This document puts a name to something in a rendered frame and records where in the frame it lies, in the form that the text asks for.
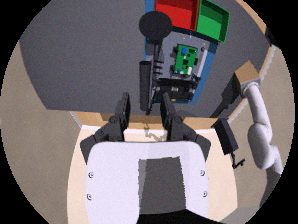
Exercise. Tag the green circuit board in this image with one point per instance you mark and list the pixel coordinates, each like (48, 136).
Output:
(185, 60)

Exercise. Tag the red open-top bin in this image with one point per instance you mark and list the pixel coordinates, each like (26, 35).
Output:
(182, 12)

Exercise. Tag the green bin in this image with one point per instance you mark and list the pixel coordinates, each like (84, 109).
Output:
(213, 21)

